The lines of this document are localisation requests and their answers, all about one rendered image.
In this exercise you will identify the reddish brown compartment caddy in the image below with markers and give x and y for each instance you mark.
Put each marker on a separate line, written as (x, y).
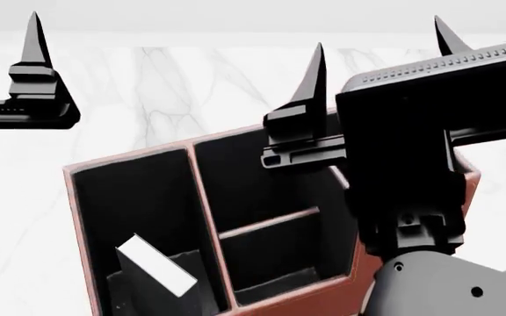
(253, 184)

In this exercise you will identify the dark perforated right camera box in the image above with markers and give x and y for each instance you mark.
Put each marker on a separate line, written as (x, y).
(428, 95)

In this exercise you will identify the dark book with white pages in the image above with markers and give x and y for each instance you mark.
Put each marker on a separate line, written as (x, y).
(156, 265)

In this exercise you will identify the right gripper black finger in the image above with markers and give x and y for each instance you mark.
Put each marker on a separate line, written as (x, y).
(448, 39)
(310, 115)

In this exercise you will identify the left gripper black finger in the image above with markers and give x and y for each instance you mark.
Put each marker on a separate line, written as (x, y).
(33, 66)

